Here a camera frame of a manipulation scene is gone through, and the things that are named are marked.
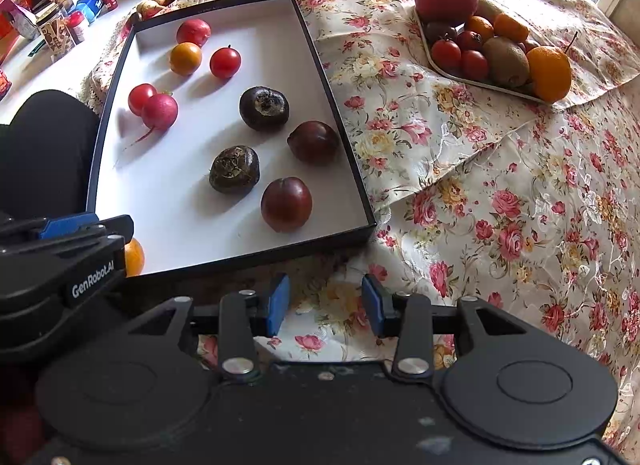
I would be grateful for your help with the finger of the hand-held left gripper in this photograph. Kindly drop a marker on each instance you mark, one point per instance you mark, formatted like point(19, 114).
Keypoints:
point(65, 226)

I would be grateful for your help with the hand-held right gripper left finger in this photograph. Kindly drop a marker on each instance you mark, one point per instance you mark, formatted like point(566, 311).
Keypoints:
point(277, 305)

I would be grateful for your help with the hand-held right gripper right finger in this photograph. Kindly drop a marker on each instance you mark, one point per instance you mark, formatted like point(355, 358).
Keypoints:
point(372, 305)

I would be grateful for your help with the orange mandarin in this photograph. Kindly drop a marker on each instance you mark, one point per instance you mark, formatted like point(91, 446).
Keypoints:
point(510, 27)
point(479, 27)
point(135, 257)

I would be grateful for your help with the dark red plum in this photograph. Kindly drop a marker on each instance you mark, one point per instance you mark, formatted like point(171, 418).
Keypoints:
point(314, 142)
point(286, 204)

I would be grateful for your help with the black box with white interior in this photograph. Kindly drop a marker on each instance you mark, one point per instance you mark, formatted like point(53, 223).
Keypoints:
point(175, 205)

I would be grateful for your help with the red cherry tomato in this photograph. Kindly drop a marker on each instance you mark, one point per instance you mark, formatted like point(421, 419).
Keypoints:
point(140, 96)
point(225, 62)

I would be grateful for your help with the pink radish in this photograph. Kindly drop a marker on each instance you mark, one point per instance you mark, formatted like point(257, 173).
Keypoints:
point(161, 111)
point(193, 31)

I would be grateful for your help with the yellow cherry tomato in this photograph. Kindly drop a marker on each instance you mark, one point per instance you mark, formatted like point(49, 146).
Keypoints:
point(185, 59)

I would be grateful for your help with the white tray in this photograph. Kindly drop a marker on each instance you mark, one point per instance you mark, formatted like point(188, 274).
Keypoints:
point(510, 91)

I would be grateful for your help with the person's black trouser leg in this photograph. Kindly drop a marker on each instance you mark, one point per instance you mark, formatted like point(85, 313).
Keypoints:
point(45, 155)

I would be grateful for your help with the floral tablecloth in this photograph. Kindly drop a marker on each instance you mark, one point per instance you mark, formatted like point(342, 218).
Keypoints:
point(500, 170)

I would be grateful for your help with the brown patterned jar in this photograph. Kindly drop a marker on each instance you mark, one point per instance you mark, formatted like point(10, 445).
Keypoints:
point(52, 32)

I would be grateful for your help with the small red-capped bottle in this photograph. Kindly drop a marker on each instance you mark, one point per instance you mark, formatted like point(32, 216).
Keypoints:
point(76, 25)

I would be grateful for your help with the pink packet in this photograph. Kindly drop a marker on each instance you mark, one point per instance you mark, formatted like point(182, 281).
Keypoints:
point(17, 20)

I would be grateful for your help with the blue tissue pack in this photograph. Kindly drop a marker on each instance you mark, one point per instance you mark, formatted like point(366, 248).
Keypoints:
point(92, 4)

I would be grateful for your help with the brown kiwi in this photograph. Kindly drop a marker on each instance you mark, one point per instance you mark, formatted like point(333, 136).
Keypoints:
point(487, 9)
point(506, 62)

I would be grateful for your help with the large orange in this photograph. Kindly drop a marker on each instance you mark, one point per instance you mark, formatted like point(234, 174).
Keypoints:
point(549, 74)

